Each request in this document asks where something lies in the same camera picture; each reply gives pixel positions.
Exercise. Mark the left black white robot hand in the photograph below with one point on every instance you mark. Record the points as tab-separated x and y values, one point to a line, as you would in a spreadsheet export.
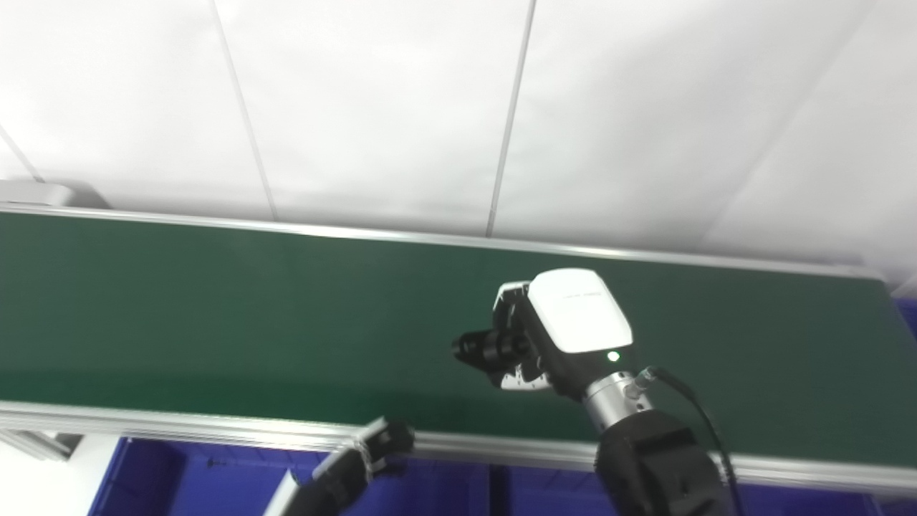
344	466

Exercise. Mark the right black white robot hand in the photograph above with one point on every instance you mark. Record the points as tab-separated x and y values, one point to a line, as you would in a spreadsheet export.
577	315

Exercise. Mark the black flanged metal part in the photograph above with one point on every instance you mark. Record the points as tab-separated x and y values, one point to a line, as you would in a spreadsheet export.
487	347

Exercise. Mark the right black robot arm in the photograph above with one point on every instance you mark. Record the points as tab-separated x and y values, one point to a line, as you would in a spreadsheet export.
652	466

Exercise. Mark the blue plastic bin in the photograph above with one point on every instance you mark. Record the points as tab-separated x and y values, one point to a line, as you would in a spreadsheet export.
544	491
215	480
908	309

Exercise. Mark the green conveyor belt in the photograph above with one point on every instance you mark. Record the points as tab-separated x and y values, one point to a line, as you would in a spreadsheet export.
251	322
179	423

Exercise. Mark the grey conveyor motor box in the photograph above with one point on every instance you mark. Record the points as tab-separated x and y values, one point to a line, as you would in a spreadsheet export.
36	193

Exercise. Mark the aluminium conveyor support bracket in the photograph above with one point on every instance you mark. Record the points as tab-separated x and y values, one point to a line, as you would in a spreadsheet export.
43	443

